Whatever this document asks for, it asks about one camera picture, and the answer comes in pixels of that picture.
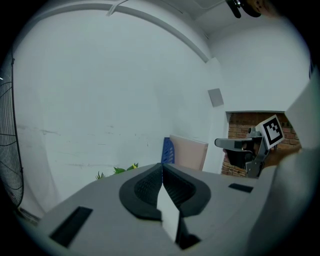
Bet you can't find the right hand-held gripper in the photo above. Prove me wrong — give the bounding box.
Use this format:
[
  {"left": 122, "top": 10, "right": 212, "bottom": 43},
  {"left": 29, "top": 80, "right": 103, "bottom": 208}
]
[{"left": 214, "top": 114, "right": 285, "bottom": 179}]

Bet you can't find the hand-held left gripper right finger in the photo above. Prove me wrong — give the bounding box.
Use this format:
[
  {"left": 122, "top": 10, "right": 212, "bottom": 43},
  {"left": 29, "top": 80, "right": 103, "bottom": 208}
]
[{"left": 162, "top": 163, "right": 212, "bottom": 251}]

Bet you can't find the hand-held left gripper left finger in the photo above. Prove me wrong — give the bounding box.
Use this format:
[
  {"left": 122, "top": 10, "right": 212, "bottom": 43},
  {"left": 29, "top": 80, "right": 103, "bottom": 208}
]
[{"left": 119, "top": 162, "right": 164, "bottom": 221}]

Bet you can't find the blue file holder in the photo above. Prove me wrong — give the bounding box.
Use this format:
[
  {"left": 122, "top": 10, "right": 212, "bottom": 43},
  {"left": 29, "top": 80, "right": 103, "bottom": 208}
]
[{"left": 160, "top": 136, "right": 176, "bottom": 165}]

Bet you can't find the person's right forearm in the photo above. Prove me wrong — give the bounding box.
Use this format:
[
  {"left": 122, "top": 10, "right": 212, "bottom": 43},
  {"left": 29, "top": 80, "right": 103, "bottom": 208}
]
[{"left": 262, "top": 145, "right": 304, "bottom": 169}]

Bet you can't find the pink folder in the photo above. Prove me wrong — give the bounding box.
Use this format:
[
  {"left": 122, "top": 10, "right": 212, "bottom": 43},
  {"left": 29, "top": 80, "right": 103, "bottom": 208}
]
[{"left": 169, "top": 134, "right": 210, "bottom": 172}]

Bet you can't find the green plant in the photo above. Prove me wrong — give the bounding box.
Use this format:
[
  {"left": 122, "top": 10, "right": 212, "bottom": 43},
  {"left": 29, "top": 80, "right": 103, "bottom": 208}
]
[{"left": 95, "top": 162, "right": 140, "bottom": 181}]

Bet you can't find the grey wall panel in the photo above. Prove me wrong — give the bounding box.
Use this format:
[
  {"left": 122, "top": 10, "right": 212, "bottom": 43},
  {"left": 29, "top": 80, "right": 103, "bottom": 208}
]
[{"left": 207, "top": 87, "right": 224, "bottom": 108}]

